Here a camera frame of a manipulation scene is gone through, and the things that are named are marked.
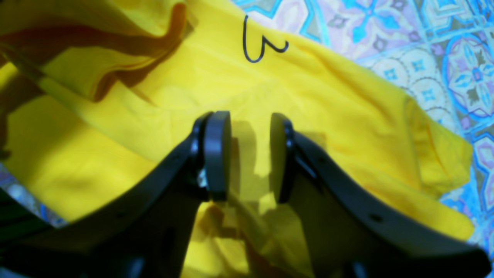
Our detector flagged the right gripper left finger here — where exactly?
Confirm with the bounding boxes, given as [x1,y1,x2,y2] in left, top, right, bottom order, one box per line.
[1,111,232,278]

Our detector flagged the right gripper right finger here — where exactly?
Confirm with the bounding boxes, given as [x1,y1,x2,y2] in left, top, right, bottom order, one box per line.
[270,113,492,278]

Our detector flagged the yellow T-shirt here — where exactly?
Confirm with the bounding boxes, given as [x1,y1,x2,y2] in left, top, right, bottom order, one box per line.
[1,0,474,278]

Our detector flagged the patterned blue tablecloth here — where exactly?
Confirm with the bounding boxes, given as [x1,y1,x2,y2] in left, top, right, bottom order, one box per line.
[1,0,493,258]

